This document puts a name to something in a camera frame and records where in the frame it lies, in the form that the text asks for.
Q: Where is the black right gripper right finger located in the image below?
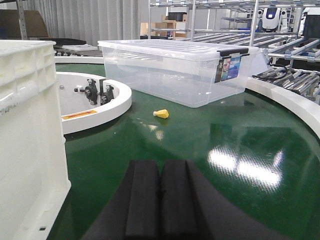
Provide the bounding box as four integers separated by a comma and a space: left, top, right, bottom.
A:
161, 159, 287, 240

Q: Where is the white curved conveyor rim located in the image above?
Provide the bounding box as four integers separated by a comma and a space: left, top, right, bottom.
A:
246, 77, 320, 136

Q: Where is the black bearing mount assembly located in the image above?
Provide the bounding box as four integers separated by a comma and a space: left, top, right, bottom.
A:
74, 78, 114, 105

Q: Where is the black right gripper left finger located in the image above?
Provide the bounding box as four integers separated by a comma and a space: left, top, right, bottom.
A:
82, 160, 160, 240

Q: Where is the wooden shelf with boxes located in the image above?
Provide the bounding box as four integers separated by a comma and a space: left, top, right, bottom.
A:
140, 12, 188, 40

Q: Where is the white blue robot background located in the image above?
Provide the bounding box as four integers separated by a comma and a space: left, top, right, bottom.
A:
256, 7, 288, 33

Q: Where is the black cable on rollers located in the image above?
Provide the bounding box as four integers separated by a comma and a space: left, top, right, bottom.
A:
252, 64, 290, 81

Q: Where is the white round conveyor hub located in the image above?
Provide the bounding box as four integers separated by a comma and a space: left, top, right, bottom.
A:
56, 71, 132, 134

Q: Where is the white plastic tote crate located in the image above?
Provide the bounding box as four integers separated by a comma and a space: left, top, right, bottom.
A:
0, 40, 71, 240

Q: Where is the small yellow toy piece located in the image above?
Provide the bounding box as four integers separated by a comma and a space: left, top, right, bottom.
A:
152, 109, 169, 119

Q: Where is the clear plastic storage box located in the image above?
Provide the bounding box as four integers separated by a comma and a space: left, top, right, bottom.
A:
98, 39, 268, 108

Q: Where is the metal roller conveyor rack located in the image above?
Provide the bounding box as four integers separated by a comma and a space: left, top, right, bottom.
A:
148, 0, 320, 100

